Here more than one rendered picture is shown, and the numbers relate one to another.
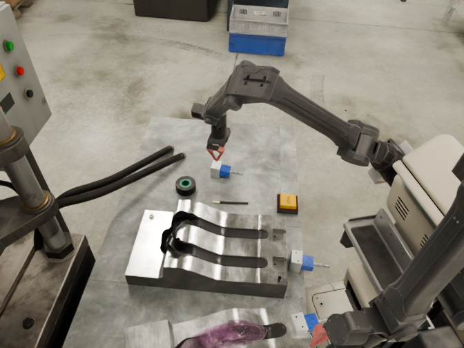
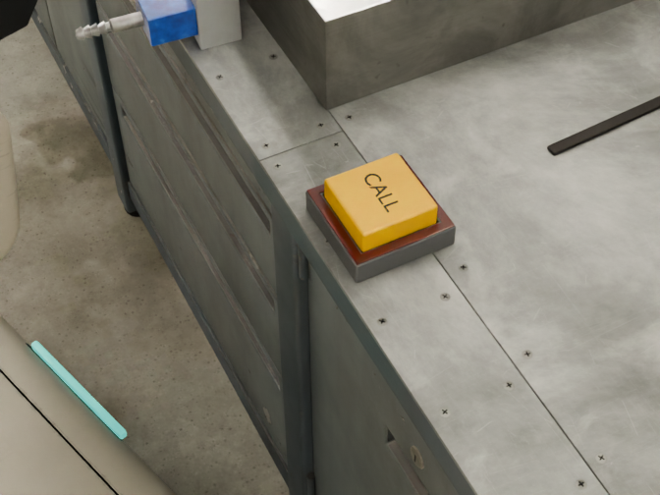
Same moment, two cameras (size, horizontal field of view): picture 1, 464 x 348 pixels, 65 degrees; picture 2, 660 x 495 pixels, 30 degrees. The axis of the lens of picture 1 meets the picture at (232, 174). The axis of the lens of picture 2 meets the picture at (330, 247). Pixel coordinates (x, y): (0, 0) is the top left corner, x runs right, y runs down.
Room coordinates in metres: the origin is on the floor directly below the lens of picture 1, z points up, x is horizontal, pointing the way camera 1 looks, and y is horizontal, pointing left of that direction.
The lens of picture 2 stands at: (1.41, -0.54, 1.47)
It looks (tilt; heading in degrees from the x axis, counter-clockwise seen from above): 50 degrees down; 151
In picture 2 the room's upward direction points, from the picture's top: 1 degrees counter-clockwise
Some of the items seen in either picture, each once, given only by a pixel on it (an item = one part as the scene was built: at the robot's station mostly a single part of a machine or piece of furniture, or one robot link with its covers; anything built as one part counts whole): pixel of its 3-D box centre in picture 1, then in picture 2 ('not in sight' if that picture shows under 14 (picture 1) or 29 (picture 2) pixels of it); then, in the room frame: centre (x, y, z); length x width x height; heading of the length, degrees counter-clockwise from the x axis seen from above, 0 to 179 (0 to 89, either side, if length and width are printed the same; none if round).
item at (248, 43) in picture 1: (257, 36); not in sight; (3.88, -0.20, 0.11); 0.61 x 0.41 x 0.22; 85
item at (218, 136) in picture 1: (218, 130); not in sight; (1.07, 0.06, 1.03); 0.10 x 0.07 x 0.07; 169
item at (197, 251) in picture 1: (214, 239); not in sight; (0.66, 0.05, 0.92); 0.35 x 0.16 x 0.09; 88
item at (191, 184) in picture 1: (186, 186); not in sight; (0.98, 0.18, 0.82); 0.08 x 0.08 x 0.04
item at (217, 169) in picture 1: (227, 171); not in sight; (1.07, 0.02, 0.83); 0.13 x 0.05 x 0.05; 80
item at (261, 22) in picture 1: (259, 21); not in sight; (3.87, -0.20, 0.28); 0.61 x 0.41 x 0.15; 85
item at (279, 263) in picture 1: (279, 267); not in sight; (0.61, -0.16, 0.87); 0.05 x 0.05 x 0.04; 88
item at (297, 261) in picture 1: (309, 263); (154, 15); (0.65, -0.28, 0.83); 0.13 x 0.05 x 0.05; 82
